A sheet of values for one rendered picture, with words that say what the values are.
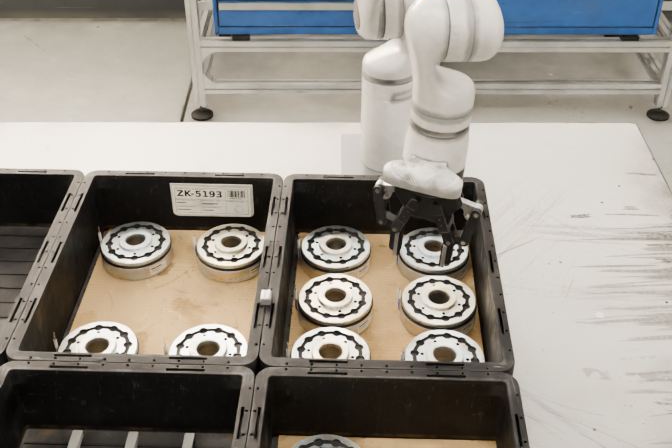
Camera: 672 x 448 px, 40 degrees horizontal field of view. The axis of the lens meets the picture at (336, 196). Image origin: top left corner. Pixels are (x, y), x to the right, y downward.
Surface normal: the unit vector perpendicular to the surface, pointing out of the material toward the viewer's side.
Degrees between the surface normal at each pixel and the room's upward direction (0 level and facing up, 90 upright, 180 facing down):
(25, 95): 0
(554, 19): 90
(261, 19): 90
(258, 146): 0
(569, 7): 90
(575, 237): 0
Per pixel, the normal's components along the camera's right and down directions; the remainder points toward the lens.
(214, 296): 0.00, -0.82
